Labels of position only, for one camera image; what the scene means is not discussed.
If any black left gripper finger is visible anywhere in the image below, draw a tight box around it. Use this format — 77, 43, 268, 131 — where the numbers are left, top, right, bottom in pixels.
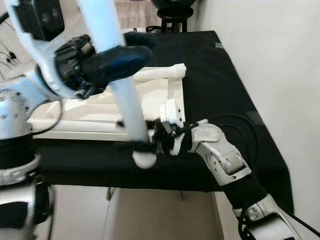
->
122, 31, 157, 50
82, 46, 153, 85

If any white plastic table leg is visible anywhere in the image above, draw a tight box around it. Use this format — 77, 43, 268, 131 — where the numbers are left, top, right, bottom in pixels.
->
75, 0, 159, 170
132, 63, 187, 85
30, 118, 128, 135

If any white plastic table top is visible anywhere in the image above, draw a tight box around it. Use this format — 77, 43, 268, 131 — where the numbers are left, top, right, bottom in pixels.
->
27, 75, 187, 142

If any beige table cover cloth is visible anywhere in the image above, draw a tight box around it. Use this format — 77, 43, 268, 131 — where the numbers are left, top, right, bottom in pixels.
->
114, 0, 163, 30

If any black stool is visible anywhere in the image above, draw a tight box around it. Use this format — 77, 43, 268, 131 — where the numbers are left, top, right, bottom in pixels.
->
160, 7, 196, 33

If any black tablecloth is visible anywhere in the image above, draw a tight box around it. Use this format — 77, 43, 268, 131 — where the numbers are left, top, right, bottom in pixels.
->
30, 30, 296, 216

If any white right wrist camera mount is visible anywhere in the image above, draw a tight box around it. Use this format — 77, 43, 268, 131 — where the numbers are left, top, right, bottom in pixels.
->
159, 98, 187, 156

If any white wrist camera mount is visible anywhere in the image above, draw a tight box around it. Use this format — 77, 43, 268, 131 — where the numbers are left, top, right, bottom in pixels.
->
1, 0, 68, 100
159, 98, 187, 156

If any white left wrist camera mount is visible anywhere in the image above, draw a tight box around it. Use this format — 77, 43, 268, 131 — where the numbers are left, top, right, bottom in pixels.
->
1, 0, 68, 100

